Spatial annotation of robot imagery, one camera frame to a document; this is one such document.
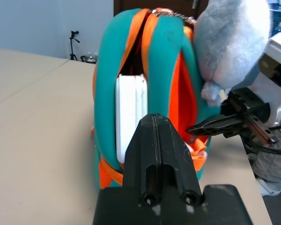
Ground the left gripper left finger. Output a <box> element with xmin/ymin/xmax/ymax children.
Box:
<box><xmin>122</xmin><ymin>113</ymin><xmax>161</xmax><ymax>196</ymax></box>

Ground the teal and orange backpack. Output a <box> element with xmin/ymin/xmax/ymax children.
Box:
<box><xmin>90</xmin><ymin>7</ymin><xmax>213</xmax><ymax>190</ymax></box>

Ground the white pencil case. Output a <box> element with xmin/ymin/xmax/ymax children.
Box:
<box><xmin>115</xmin><ymin>73</ymin><xmax>148</xmax><ymax>164</ymax></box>

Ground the white plush toy pendant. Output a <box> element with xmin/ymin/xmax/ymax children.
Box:
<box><xmin>193</xmin><ymin>0</ymin><xmax>272</xmax><ymax>107</ymax></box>

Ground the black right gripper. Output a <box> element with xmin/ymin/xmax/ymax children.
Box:
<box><xmin>186</xmin><ymin>88</ymin><xmax>277</xmax><ymax>146</ymax></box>

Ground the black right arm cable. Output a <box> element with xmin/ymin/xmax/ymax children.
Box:
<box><xmin>242</xmin><ymin>124</ymin><xmax>281</xmax><ymax>157</ymax></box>

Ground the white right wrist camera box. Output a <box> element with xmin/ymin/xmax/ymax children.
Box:
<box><xmin>248</xmin><ymin>31</ymin><xmax>281</xmax><ymax>132</ymax></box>

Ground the black tripod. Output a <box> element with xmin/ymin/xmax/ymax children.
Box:
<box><xmin>68</xmin><ymin>30</ymin><xmax>81</xmax><ymax>62</ymax></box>

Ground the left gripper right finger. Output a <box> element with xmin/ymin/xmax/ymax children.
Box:
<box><xmin>155</xmin><ymin>113</ymin><xmax>203</xmax><ymax>196</ymax></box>

